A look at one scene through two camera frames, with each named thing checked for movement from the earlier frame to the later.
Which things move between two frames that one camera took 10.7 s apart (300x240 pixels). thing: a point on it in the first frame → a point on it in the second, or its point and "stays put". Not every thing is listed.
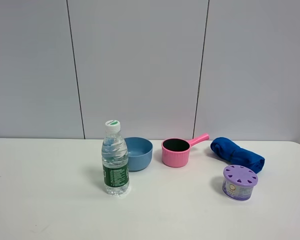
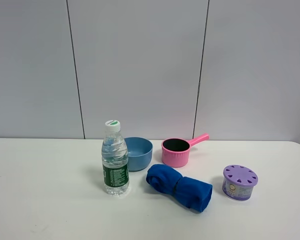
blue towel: [236, 156] → [194, 194]
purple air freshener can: [238, 182] stays put
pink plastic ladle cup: [176, 152] stays put
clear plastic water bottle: [115, 160] stays put
